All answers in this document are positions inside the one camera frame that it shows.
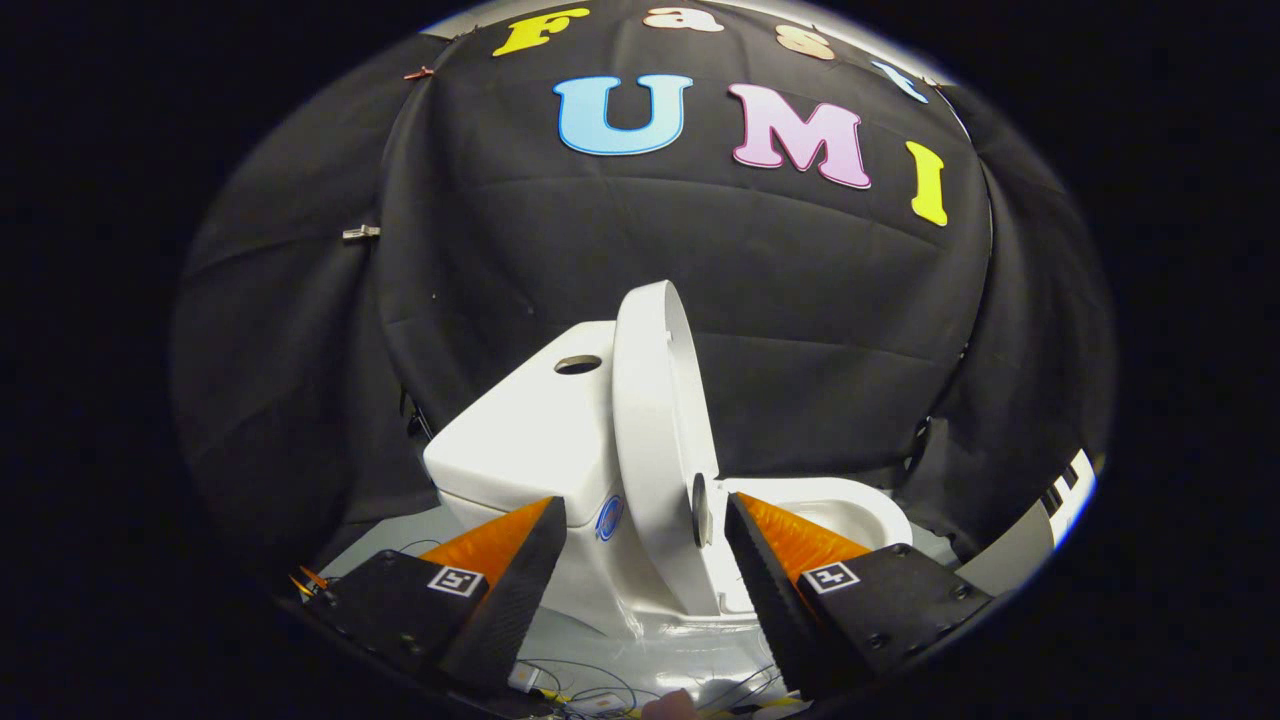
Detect grey cabinet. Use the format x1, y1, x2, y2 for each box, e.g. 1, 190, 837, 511
960, 450, 1098, 597

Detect white toilet lid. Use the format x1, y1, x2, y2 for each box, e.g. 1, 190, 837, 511
612, 280, 721, 617

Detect black backdrop cloth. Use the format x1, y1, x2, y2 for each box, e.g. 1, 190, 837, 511
170, 0, 1116, 581

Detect tangled floor cables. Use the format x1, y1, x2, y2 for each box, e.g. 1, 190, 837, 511
515, 655, 791, 719

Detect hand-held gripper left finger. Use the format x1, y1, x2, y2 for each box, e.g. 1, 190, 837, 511
322, 496, 568, 696

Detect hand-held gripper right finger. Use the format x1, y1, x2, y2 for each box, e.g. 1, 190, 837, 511
724, 492, 993, 701

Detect white toilet body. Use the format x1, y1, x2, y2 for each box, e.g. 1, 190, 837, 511
423, 320, 914, 641

